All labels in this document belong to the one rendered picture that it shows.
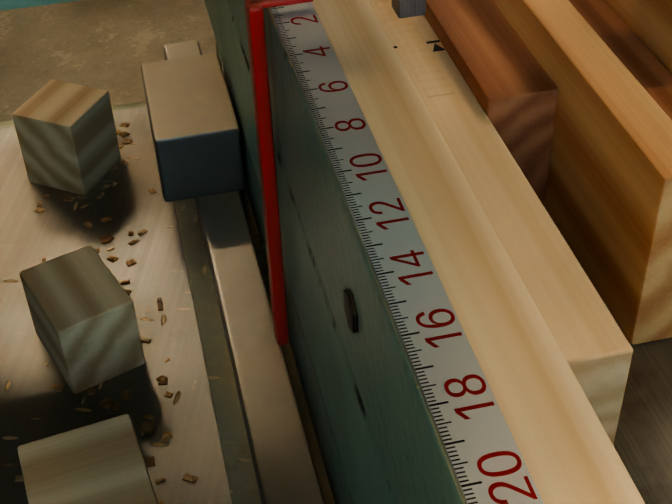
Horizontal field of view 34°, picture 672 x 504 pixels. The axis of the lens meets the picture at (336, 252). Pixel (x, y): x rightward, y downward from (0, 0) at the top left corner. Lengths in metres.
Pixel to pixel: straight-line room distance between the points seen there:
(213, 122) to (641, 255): 0.25
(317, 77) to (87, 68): 1.99
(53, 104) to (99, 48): 1.82
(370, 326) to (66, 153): 0.30
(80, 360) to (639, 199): 0.23
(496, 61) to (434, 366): 0.14
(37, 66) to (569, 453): 2.15
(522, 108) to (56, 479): 0.19
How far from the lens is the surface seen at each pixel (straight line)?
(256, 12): 0.34
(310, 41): 0.33
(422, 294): 0.24
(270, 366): 0.42
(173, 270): 0.49
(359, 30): 0.35
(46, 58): 2.35
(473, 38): 0.35
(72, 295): 0.43
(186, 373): 0.44
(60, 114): 0.53
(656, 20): 0.34
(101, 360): 0.44
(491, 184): 0.30
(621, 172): 0.30
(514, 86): 0.33
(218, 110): 0.50
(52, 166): 0.54
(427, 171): 0.28
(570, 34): 0.33
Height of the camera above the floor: 1.11
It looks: 40 degrees down
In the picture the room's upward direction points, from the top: 2 degrees counter-clockwise
